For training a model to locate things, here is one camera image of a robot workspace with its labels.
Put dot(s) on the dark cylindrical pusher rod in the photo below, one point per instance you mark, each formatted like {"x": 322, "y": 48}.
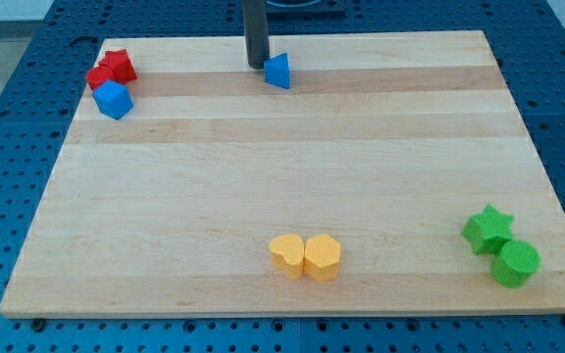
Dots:
{"x": 256, "y": 32}

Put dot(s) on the blue triangle block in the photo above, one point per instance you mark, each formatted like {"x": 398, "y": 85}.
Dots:
{"x": 277, "y": 71}

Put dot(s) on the red star block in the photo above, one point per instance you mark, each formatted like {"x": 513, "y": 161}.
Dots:
{"x": 120, "y": 64}

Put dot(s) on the blue cube block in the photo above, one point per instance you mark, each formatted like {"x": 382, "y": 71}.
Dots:
{"x": 112, "y": 99}

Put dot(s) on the red cylinder block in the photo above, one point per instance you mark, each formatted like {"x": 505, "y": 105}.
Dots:
{"x": 96, "y": 76}

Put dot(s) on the light wooden board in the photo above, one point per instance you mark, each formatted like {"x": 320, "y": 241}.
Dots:
{"x": 388, "y": 142}

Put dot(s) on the yellow heart block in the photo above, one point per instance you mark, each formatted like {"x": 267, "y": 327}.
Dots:
{"x": 287, "y": 254}

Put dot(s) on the yellow hexagon block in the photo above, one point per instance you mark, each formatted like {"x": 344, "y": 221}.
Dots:
{"x": 322, "y": 257}

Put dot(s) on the green star block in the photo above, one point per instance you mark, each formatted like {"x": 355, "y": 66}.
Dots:
{"x": 488, "y": 231}

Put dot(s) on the green cylinder block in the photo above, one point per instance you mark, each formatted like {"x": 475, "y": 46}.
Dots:
{"x": 516, "y": 262}

